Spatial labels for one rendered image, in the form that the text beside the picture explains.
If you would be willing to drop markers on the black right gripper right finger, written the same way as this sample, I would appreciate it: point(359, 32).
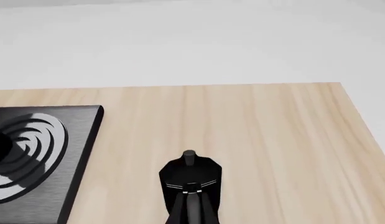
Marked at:
point(206, 212)

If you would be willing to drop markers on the black moka pot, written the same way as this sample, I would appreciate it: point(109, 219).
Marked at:
point(192, 173)

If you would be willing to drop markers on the flat black stove plate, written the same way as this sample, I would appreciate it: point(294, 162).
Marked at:
point(77, 126)

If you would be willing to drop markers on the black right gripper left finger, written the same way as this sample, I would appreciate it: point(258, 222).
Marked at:
point(178, 212)

